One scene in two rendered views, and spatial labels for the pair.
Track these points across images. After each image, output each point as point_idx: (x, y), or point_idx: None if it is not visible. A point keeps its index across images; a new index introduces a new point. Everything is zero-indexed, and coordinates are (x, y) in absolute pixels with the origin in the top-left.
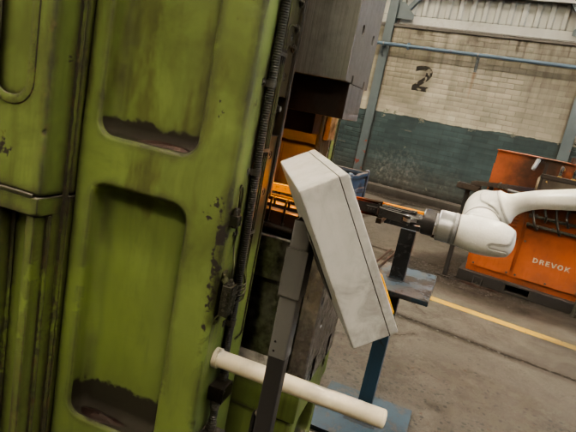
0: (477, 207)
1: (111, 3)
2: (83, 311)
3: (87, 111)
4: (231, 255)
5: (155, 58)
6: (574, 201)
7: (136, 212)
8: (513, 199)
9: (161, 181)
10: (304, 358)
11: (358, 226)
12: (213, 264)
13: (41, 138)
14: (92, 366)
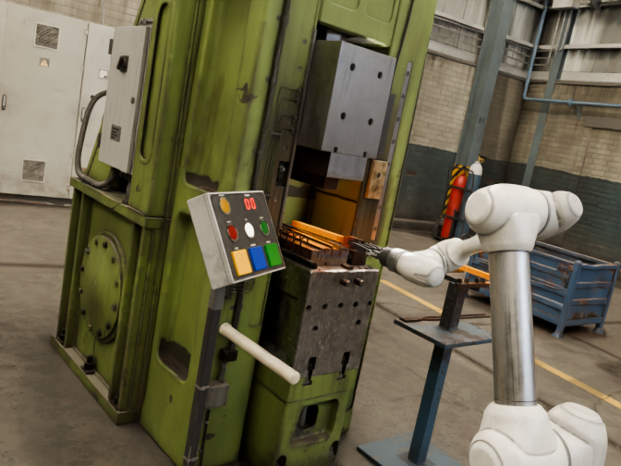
0: (428, 249)
1: (193, 108)
2: (169, 292)
3: (179, 168)
4: None
5: (213, 138)
6: (472, 242)
7: None
8: (457, 244)
9: None
10: (294, 350)
11: (212, 220)
12: None
13: (152, 183)
14: (173, 332)
